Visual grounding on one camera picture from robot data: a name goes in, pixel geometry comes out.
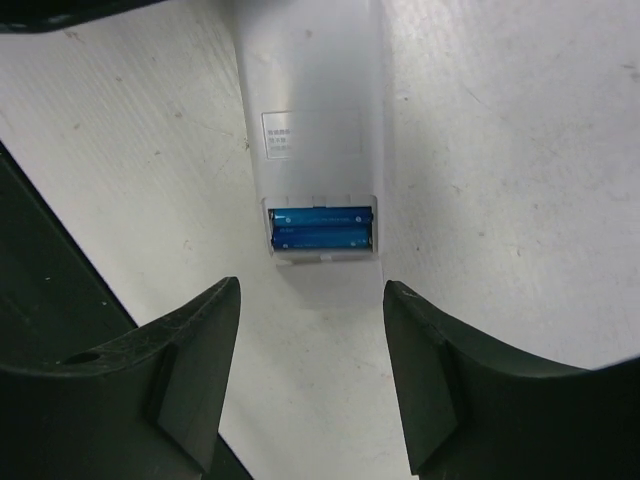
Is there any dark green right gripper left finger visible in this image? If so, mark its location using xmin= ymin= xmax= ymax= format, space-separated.
xmin=1 ymin=277 xmax=241 ymax=479

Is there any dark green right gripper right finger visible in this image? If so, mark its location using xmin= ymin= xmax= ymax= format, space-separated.
xmin=383 ymin=281 xmax=639 ymax=479

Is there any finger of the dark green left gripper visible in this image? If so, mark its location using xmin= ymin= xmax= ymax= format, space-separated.
xmin=1 ymin=0 xmax=150 ymax=34

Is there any small grey remote control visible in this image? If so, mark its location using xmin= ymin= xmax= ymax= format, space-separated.
xmin=232 ymin=1 xmax=385 ymax=308

